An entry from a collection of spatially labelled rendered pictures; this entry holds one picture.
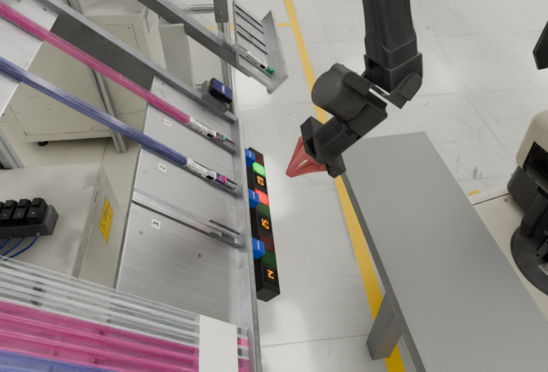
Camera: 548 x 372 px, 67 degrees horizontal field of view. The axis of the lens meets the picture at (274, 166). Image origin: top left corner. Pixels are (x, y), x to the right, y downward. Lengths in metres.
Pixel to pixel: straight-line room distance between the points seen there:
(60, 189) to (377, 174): 0.70
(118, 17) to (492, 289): 1.41
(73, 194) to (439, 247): 0.76
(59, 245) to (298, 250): 0.89
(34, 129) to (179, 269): 1.55
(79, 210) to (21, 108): 1.12
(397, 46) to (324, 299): 1.00
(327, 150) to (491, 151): 1.49
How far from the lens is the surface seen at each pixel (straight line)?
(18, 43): 0.71
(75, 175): 1.02
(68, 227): 0.93
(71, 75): 1.84
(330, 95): 0.61
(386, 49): 0.62
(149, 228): 0.60
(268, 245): 0.76
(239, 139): 0.84
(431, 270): 0.86
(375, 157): 1.02
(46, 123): 2.03
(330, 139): 0.68
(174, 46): 1.11
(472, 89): 2.49
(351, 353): 1.40
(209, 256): 0.64
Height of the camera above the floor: 1.29
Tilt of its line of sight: 45 degrees down
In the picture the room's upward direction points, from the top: straight up
